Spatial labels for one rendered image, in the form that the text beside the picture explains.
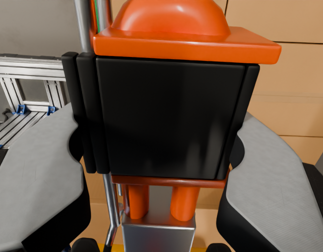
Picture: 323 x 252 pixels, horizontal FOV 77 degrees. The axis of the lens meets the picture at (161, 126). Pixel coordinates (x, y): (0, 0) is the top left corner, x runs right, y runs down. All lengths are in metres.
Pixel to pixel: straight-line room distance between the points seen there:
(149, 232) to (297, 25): 0.82
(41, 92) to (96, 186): 1.03
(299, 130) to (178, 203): 0.98
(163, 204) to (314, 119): 0.97
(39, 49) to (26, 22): 0.15
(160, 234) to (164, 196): 0.03
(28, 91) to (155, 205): 1.31
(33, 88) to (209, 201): 1.21
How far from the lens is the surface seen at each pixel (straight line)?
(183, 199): 0.16
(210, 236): 0.51
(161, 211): 0.19
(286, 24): 0.87
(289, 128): 1.08
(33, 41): 1.55
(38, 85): 1.39
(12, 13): 1.57
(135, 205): 0.17
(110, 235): 0.23
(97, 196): 0.44
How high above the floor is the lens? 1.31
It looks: 57 degrees down
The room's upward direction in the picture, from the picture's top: 178 degrees counter-clockwise
